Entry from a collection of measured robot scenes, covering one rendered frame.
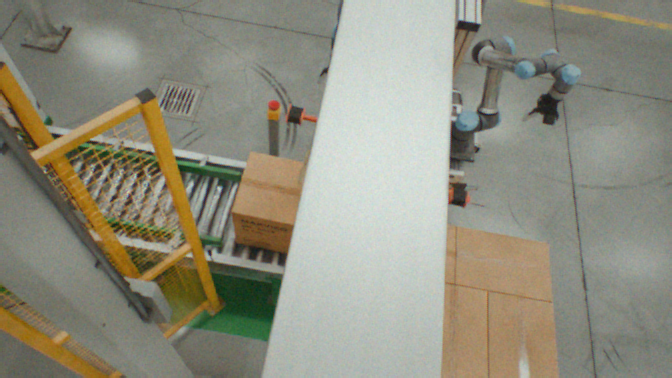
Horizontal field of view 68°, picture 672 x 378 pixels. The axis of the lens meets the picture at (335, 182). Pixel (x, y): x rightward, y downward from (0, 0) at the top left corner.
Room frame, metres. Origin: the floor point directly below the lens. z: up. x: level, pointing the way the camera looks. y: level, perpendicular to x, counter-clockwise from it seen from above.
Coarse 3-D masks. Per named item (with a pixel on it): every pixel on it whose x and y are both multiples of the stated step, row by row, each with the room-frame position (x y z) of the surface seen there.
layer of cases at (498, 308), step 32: (448, 256) 1.36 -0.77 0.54; (480, 256) 1.40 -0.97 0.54; (512, 256) 1.45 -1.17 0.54; (544, 256) 1.49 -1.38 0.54; (448, 288) 1.15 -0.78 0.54; (480, 288) 1.19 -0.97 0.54; (512, 288) 1.23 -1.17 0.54; (544, 288) 1.27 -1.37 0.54; (448, 320) 0.96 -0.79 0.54; (480, 320) 1.00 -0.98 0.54; (512, 320) 1.04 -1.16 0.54; (544, 320) 1.07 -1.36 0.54; (448, 352) 0.78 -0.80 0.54; (480, 352) 0.82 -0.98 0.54; (512, 352) 0.85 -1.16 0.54; (544, 352) 0.89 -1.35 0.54
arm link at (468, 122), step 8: (464, 112) 1.89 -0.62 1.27; (472, 112) 1.89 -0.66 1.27; (456, 120) 1.85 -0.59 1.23; (464, 120) 1.83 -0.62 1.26; (472, 120) 1.84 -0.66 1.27; (480, 120) 1.86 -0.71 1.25; (456, 128) 1.82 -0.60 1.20; (464, 128) 1.80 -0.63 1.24; (472, 128) 1.80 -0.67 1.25; (480, 128) 1.84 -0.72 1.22; (456, 136) 1.80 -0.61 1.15; (464, 136) 1.80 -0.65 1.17
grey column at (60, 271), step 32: (0, 128) 0.39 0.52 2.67; (0, 160) 0.37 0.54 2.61; (32, 160) 0.40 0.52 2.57; (0, 192) 0.33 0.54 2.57; (32, 192) 0.37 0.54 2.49; (0, 224) 0.29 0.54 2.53; (32, 224) 0.33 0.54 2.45; (64, 224) 0.38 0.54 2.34; (0, 256) 0.26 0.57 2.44; (32, 256) 0.29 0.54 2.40; (64, 256) 0.34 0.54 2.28; (96, 256) 0.39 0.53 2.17; (32, 288) 0.26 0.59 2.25; (64, 288) 0.28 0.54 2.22; (96, 288) 0.34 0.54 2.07; (128, 288) 0.40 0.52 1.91; (64, 320) 0.26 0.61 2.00; (96, 320) 0.28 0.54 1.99; (128, 320) 0.35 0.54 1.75; (96, 352) 0.26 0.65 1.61; (128, 352) 0.28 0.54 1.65; (160, 352) 0.36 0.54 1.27
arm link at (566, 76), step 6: (564, 66) 1.72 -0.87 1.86; (570, 66) 1.70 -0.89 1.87; (558, 72) 1.70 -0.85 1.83; (564, 72) 1.67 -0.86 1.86; (570, 72) 1.67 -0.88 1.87; (576, 72) 1.68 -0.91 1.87; (558, 78) 1.68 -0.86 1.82; (564, 78) 1.66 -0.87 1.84; (570, 78) 1.65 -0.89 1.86; (576, 78) 1.65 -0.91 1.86; (558, 84) 1.66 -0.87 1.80; (564, 84) 1.65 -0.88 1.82; (570, 84) 1.65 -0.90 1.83; (558, 90) 1.65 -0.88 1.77; (564, 90) 1.65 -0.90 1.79
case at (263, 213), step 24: (264, 168) 1.47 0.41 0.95; (288, 168) 1.51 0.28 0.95; (240, 192) 1.29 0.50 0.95; (264, 192) 1.32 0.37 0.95; (288, 192) 1.35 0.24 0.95; (240, 216) 1.17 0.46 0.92; (264, 216) 1.18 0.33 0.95; (288, 216) 1.21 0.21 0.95; (240, 240) 1.17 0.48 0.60; (264, 240) 1.17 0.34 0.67; (288, 240) 1.17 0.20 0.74
